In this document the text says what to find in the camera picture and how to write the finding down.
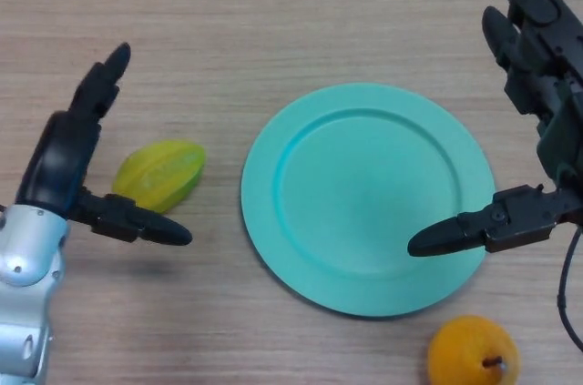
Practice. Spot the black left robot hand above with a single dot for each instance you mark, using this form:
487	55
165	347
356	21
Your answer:
59	162

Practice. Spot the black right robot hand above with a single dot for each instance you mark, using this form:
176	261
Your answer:
542	34

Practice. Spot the yellow starfruit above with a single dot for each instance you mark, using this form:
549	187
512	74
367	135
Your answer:
157	171

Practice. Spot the green round plate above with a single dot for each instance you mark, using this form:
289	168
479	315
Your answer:
364	203

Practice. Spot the orange pear with stem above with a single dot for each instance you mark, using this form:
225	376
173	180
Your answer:
464	351

